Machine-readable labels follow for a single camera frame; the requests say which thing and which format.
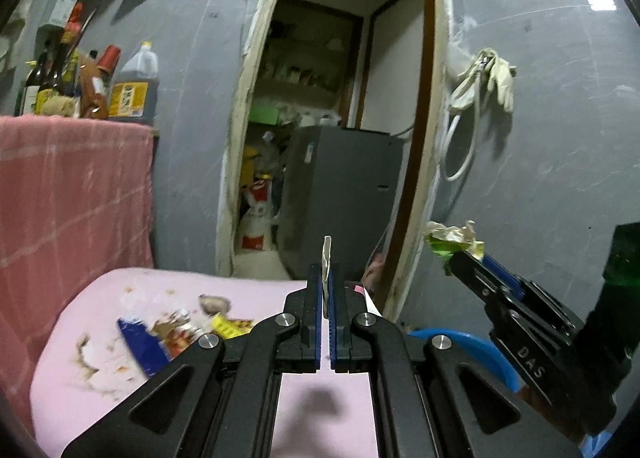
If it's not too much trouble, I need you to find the pink cloth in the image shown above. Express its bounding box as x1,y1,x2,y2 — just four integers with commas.
361,253,387,291

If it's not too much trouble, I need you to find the yellow bag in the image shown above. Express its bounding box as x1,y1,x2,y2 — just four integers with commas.
241,147,262,190

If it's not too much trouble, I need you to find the green box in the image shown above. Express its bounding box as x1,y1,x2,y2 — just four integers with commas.
248,103,282,125

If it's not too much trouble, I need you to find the pink table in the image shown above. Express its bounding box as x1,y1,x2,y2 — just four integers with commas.
29,267,383,458

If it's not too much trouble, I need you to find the white rubber glove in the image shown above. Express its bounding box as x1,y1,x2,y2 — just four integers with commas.
481,50,517,112

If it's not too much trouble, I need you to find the white sack with red print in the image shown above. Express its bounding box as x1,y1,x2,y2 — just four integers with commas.
239,177,277,253

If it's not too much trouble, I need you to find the pink checked towel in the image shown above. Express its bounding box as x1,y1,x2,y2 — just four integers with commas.
0,115,156,404

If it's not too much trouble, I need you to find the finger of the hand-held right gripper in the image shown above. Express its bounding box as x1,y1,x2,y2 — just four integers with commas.
480,254,526,299
447,251,506,311

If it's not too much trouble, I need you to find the green and white wrapper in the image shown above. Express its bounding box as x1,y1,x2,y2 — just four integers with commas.
425,219,486,275

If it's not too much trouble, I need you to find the white paper scrap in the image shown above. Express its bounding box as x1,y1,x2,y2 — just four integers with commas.
322,235,334,319

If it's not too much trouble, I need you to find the brown sauce bottle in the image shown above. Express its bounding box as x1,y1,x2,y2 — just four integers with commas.
79,54,112,120

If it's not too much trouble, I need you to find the dark grey cabinet box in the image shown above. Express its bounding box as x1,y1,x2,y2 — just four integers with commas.
276,125,405,283

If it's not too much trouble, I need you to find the red and orange wrapper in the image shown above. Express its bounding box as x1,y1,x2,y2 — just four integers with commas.
151,309,201,360

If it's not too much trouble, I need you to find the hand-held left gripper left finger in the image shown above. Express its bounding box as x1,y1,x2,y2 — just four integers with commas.
60,263,323,458

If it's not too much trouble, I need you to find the white hose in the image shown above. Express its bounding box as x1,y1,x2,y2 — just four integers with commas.
439,88,482,182

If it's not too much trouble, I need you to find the wooden door frame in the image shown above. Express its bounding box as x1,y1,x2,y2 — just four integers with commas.
215,0,452,325

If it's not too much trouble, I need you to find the large cooking oil jug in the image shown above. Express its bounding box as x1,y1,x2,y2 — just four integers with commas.
107,41,161,126

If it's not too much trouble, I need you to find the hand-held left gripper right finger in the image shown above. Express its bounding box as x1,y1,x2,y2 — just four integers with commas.
330,263,583,458

